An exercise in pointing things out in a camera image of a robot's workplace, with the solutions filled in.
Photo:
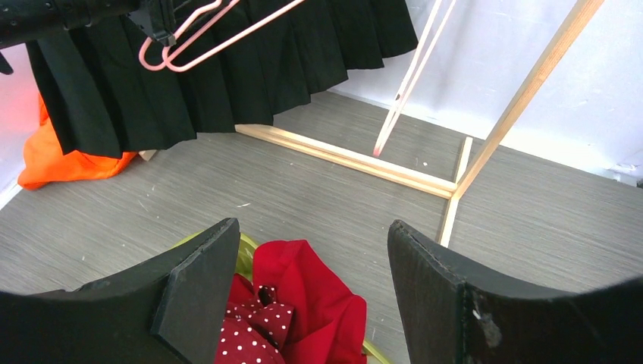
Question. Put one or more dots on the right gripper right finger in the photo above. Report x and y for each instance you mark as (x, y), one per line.
(456, 310)

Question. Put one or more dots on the dark red polka dot garment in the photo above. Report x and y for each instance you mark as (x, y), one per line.
(255, 326)

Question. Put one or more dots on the orange garment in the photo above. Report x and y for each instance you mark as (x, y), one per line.
(45, 161)

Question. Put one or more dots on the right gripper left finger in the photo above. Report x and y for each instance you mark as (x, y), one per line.
(168, 309)

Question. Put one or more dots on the pink hanger of red garment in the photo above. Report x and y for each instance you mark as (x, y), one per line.
(416, 66)

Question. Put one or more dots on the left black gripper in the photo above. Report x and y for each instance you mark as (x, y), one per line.
(28, 21)

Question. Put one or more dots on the black garment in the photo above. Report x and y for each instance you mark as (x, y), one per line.
(103, 102)

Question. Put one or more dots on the plain red garment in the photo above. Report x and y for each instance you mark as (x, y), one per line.
(306, 296)

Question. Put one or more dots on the olive green plastic basket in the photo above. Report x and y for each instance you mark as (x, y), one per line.
(246, 261)

